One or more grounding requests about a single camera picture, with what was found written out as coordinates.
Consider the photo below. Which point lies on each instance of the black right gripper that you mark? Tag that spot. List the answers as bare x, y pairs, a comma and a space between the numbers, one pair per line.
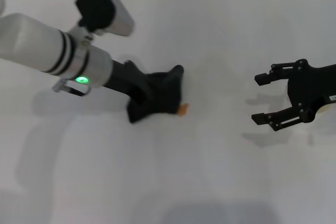
312, 85

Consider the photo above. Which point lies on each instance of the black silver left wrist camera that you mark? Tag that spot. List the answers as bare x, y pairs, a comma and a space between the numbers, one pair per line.
99, 6

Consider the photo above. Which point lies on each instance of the dark blue rag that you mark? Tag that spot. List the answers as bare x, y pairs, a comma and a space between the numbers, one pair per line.
165, 95

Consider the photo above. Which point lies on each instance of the brown liquid stain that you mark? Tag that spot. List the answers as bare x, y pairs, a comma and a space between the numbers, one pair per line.
183, 110

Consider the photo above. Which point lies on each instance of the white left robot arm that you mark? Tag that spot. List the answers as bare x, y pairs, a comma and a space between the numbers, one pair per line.
31, 43

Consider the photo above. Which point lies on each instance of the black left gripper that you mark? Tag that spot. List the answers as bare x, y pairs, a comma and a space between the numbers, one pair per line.
126, 85

